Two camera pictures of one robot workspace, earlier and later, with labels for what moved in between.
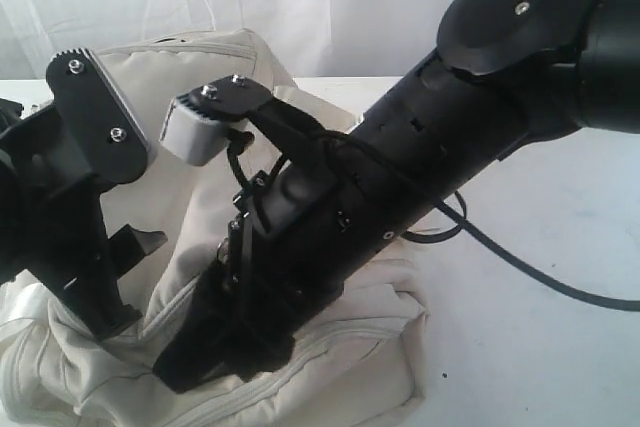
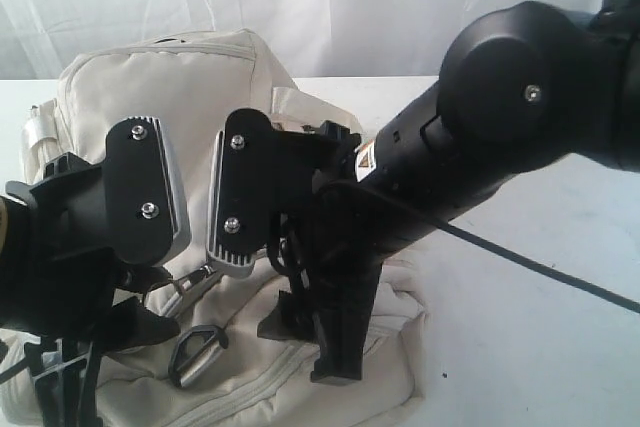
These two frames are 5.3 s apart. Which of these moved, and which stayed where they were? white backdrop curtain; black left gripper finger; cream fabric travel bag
Moved: black left gripper finger
Stayed: cream fabric travel bag; white backdrop curtain
